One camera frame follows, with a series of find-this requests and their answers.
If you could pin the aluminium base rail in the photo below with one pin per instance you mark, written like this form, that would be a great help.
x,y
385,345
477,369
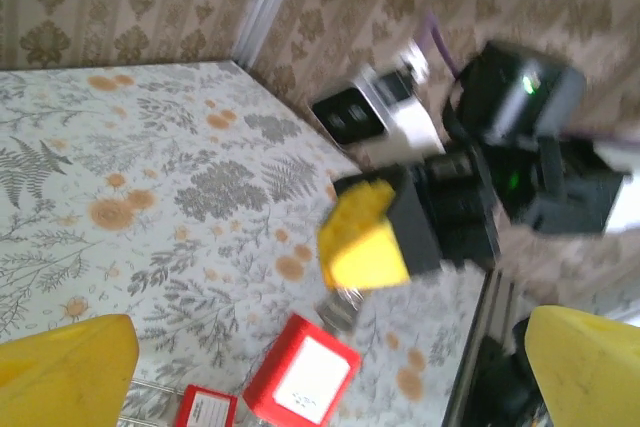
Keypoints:
x,y
490,307

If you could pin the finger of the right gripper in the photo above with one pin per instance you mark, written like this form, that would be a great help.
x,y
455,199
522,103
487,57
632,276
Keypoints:
x,y
355,212
395,252

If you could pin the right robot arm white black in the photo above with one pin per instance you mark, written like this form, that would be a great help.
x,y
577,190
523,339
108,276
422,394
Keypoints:
x,y
627,207

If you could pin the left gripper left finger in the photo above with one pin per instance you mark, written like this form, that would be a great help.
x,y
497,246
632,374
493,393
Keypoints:
x,y
65,372

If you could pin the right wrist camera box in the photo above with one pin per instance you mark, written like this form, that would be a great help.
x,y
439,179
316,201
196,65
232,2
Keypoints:
x,y
390,107

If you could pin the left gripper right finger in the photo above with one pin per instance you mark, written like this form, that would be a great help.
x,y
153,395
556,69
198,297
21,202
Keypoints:
x,y
585,367

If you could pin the red safety padlock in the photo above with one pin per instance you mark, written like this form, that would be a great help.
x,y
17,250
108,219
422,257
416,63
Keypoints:
x,y
207,407
302,372

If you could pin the aluminium corner post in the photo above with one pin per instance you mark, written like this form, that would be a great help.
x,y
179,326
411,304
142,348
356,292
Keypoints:
x,y
267,2

